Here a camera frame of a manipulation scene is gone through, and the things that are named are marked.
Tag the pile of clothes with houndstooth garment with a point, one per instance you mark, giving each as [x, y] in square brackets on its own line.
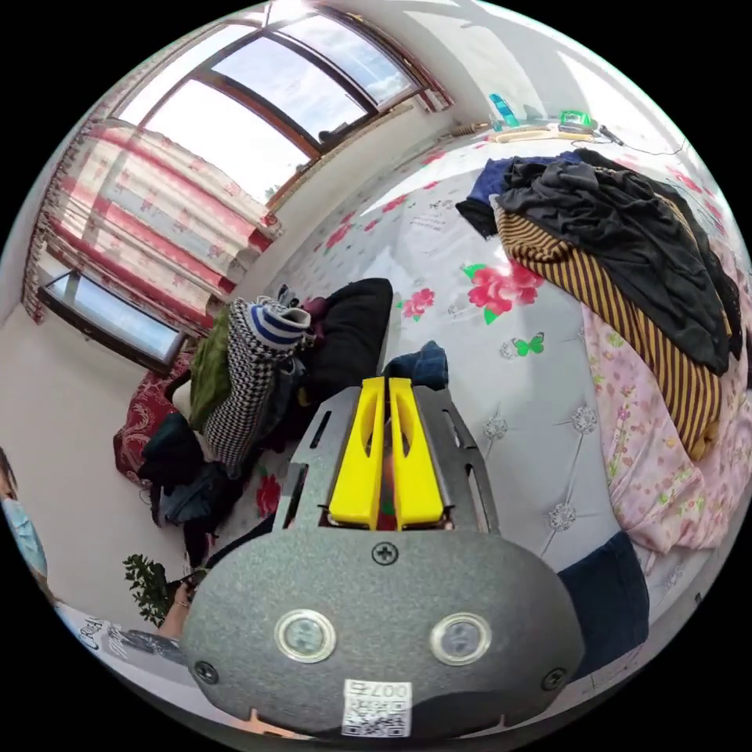
[247, 376]

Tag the pink floral quilt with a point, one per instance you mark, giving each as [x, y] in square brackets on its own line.
[640, 458]

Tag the red patterned blanket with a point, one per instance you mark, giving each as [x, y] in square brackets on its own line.
[141, 417]

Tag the dark blue jeans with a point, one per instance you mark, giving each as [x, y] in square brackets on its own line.
[605, 605]

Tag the green plant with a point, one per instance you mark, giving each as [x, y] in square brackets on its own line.
[147, 587]

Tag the person's body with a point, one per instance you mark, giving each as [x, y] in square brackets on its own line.
[23, 529]

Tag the red and white floral curtain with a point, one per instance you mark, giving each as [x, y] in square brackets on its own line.
[153, 200]

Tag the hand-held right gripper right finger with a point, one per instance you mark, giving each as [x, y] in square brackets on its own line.
[418, 470]

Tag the large window with brown frame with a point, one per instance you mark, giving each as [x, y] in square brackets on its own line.
[264, 100]

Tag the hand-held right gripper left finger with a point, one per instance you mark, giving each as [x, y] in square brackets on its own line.
[351, 470]

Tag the person's left hand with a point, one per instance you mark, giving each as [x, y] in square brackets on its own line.
[181, 599]

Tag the small window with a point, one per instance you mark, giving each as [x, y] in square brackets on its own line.
[111, 320]

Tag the pile of clothes with striped garment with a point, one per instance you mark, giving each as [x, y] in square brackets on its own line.
[617, 235]

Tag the bed with floral sheet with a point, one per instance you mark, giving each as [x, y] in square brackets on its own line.
[529, 411]

